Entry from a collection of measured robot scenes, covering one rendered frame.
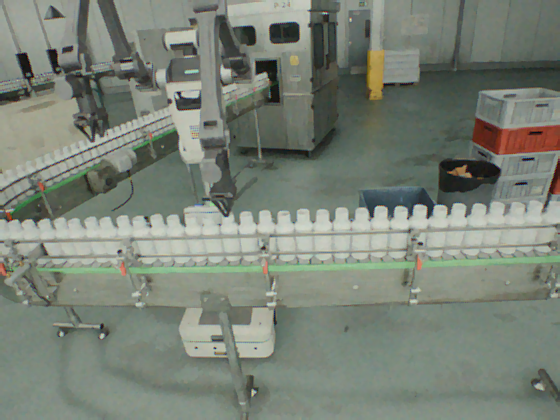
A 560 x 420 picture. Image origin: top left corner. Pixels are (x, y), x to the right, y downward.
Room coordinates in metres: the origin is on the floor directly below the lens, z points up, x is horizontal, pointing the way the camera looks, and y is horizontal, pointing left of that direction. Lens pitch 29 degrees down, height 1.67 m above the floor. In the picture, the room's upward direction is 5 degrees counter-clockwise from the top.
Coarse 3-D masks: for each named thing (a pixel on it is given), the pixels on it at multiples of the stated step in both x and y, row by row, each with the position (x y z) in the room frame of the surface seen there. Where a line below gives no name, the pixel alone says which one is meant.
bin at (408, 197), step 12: (360, 192) 1.44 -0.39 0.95; (372, 192) 1.47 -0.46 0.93; (384, 192) 1.46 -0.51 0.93; (396, 192) 1.45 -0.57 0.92; (408, 192) 1.45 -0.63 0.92; (420, 192) 1.44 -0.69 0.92; (360, 204) 1.43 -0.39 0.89; (372, 204) 1.47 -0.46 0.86; (384, 204) 1.46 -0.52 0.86; (396, 204) 1.45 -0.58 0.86; (408, 204) 1.45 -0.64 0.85; (420, 204) 1.44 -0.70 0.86; (432, 204) 1.29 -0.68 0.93; (372, 216) 1.47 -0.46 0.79
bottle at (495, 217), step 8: (496, 208) 0.84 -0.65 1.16; (488, 216) 0.85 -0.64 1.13; (496, 216) 0.83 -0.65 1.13; (488, 224) 0.84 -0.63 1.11; (496, 224) 0.82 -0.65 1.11; (488, 232) 0.83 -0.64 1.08; (496, 232) 0.82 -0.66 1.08; (488, 240) 0.83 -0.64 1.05; (496, 240) 0.82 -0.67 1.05; (488, 248) 0.82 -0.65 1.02; (496, 248) 0.83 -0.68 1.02
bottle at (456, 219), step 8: (456, 208) 0.85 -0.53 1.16; (464, 208) 0.85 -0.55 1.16; (448, 216) 0.87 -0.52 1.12; (456, 216) 0.85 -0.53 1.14; (448, 224) 0.85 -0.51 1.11; (456, 224) 0.84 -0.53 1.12; (464, 224) 0.84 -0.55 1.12; (448, 232) 0.85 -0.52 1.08; (456, 232) 0.83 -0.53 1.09; (464, 232) 0.84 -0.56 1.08; (448, 240) 0.85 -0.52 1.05; (456, 240) 0.83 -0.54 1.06
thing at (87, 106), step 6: (90, 96) 1.11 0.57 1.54; (78, 102) 1.10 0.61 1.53; (84, 102) 1.10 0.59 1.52; (90, 102) 1.11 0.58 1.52; (84, 108) 1.10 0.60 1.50; (90, 108) 1.10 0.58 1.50; (96, 108) 1.12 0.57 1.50; (102, 108) 1.15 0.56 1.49; (78, 114) 1.08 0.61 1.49; (84, 114) 1.07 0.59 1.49; (90, 114) 1.08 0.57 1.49
